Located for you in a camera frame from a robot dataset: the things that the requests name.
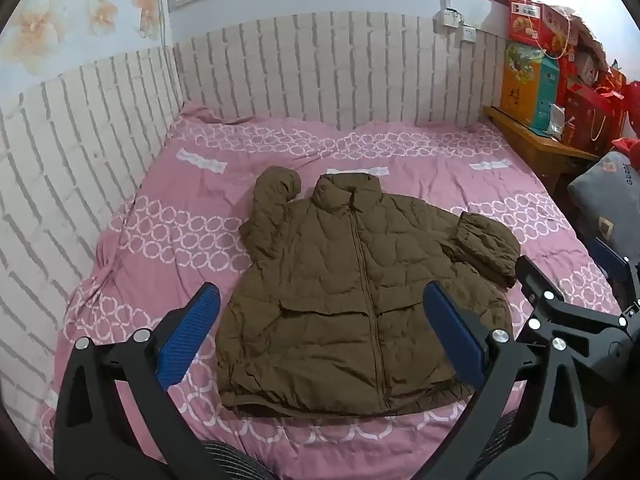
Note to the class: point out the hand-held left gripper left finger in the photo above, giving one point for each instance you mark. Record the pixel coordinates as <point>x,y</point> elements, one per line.
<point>187,332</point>

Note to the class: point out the white wall socket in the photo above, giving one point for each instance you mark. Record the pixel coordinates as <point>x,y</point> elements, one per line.
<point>446,21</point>

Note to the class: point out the white lace cloth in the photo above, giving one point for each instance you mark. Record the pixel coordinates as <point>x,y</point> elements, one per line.
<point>587,35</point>

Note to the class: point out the wooden bedside table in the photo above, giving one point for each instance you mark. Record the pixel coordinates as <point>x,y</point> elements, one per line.
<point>540,152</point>

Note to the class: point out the clear plastic bag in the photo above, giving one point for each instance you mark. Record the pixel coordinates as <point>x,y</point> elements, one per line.
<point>556,120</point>

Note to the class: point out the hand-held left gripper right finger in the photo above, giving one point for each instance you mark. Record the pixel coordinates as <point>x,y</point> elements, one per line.
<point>452,330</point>

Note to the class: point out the brown puffer jacket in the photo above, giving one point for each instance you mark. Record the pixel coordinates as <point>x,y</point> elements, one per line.
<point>350,285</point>

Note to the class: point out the red and white box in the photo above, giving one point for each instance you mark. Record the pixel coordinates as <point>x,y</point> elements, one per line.
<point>555,30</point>

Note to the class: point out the red food picture box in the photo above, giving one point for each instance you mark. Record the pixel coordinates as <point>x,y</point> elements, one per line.
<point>525,20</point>

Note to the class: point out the white wall switch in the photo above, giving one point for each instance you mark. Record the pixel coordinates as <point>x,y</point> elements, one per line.
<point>468,34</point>

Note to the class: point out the teal gift box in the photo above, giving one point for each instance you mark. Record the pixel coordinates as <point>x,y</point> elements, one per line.
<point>546,92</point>

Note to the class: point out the red gift bag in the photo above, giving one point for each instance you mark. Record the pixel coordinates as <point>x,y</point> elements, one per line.
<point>592,115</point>

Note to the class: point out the red cloth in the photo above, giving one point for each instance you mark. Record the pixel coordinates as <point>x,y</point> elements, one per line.
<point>629,152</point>

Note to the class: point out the orange gift box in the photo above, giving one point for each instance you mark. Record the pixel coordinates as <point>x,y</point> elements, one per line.
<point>520,85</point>

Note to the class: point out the pink patterned bed sheet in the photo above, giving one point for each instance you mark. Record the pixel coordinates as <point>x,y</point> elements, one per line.
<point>175,230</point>

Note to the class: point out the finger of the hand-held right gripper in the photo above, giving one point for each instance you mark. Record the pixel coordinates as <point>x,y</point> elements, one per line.
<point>542,280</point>
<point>602,252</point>

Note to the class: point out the grey pillow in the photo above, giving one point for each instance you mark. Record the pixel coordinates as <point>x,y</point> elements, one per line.
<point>607,190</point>

